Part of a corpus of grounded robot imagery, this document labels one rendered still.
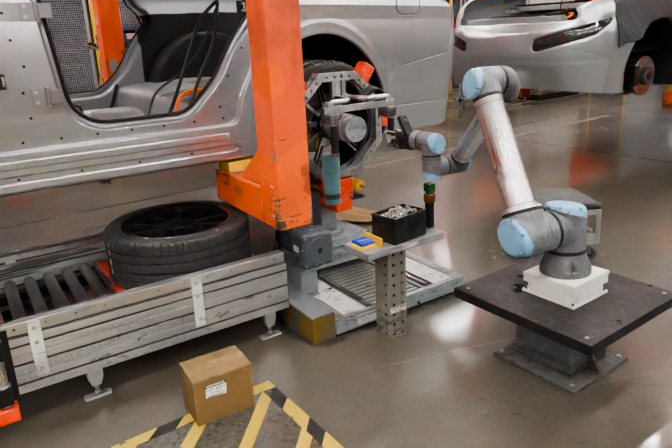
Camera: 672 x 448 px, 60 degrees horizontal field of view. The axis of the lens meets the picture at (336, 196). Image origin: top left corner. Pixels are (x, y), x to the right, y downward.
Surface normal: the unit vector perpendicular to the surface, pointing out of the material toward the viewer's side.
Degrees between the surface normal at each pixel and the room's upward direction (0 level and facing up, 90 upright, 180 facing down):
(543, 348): 90
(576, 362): 90
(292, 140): 90
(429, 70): 90
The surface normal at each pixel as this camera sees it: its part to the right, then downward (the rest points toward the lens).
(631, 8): 0.21, 0.21
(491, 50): -0.84, 0.12
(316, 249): 0.55, 0.20
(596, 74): -0.08, 0.46
